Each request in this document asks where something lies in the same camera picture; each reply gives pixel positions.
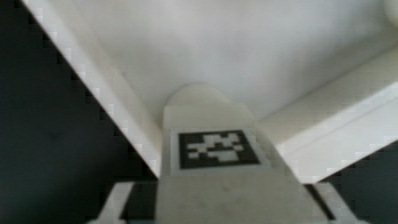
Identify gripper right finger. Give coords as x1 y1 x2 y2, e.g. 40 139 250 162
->
315 182 369 224

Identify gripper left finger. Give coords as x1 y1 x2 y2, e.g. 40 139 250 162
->
88 182 134 224

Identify white table leg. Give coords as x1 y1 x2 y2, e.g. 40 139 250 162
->
155 84 330 224

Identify white square table top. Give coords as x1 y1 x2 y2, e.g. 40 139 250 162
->
22 0 398 183

